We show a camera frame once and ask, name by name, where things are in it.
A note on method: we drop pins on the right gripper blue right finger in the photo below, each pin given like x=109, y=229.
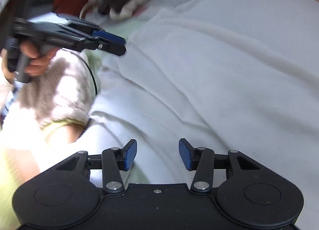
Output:
x=200, y=160

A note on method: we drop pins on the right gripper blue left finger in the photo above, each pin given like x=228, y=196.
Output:
x=115, y=160

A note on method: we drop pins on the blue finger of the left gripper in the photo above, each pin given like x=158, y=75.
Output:
x=112, y=48
x=110, y=37

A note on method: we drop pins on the white garment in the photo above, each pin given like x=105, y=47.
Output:
x=225, y=74

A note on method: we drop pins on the person's left hand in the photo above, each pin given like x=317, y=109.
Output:
x=38, y=64

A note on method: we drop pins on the person's beige trouser leg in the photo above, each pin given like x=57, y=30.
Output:
x=54, y=107

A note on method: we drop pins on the light green bedsheet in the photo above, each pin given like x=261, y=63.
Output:
x=18, y=161

